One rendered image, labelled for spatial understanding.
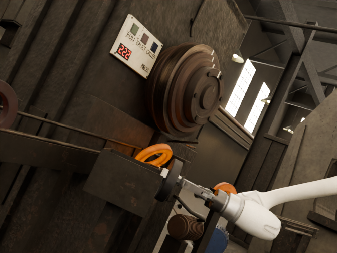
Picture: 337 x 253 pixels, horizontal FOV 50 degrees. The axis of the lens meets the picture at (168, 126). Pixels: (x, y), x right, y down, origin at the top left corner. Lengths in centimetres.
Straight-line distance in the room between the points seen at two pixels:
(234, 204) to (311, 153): 315
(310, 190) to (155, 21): 96
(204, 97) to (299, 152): 283
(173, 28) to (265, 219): 99
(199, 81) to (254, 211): 66
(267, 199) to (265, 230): 19
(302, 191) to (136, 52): 87
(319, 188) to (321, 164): 289
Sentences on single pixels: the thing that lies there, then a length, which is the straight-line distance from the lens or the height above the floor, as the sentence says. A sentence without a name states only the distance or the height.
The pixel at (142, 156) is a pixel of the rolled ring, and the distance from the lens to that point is 163.
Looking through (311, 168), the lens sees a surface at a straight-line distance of 431.
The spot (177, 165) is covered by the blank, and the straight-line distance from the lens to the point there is 121.
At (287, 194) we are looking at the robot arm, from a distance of 144.
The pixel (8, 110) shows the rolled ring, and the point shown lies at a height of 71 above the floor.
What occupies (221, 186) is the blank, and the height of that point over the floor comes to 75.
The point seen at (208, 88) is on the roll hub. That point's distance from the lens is 171.
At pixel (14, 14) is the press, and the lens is 575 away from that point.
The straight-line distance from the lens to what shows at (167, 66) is 164.
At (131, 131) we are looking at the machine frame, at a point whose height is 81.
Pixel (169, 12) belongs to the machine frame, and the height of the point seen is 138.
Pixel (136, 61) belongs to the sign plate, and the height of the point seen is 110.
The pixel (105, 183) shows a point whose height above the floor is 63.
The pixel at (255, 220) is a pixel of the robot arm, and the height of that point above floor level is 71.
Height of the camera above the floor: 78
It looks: 4 degrees up
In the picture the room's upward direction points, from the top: 25 degrees clockwise
